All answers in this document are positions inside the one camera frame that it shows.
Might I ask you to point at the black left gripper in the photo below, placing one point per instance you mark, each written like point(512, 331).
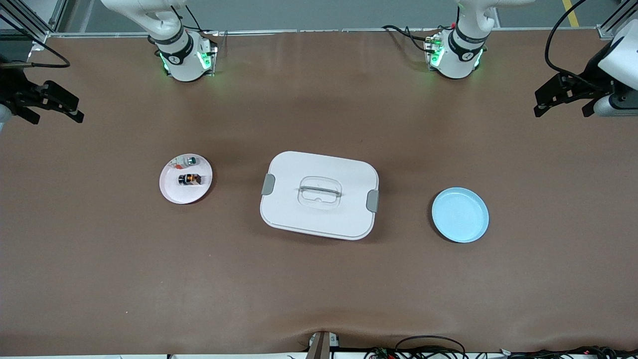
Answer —
point(591, 76)

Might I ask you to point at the pink round plate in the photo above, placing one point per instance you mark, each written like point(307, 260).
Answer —
point(185, 192)

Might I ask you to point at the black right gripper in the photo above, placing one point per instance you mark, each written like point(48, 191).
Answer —
point(14, 89)

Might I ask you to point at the light blue round plate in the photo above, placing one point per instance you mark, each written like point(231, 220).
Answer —
point(459, 215)

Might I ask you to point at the white lidded storage box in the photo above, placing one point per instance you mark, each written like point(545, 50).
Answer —
point(319, 214)

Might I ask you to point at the grey box latch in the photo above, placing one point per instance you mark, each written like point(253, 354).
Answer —
point(268, 184)
point(373, 201)

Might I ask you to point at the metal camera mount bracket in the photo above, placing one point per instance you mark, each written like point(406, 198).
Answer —
point(321, 345)

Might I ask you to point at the white switch with green button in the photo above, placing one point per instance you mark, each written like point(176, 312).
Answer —
point(188, 160)

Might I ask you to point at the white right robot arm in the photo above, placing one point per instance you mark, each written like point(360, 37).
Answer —
point(182, 62)

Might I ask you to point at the aluminium frame profile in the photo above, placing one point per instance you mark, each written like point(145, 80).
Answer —
point(615, 22)
point(30, 20)

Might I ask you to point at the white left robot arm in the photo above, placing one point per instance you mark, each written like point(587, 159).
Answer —
point(458, 60)

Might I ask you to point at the black and orange switch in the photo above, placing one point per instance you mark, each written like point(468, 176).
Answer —
point(190, 179)

